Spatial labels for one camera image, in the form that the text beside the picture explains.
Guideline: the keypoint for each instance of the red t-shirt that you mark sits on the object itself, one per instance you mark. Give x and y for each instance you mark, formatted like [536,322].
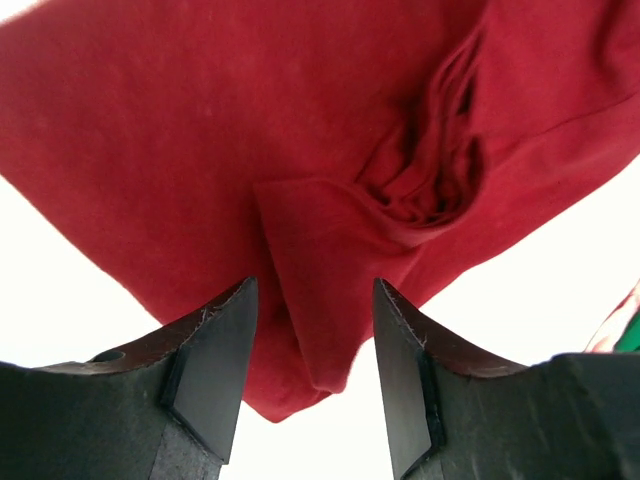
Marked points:
[314,145]

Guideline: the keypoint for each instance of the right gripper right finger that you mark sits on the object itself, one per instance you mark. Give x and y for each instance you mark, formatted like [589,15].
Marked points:
[456,411]

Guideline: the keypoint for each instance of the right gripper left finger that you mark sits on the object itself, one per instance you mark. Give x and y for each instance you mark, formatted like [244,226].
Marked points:
[164,406]

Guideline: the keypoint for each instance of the pink t-shirt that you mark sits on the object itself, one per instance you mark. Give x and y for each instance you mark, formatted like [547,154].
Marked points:
[602,340]

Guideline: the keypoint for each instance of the green t-shirt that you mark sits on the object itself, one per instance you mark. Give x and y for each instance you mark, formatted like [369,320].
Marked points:
[627,334]

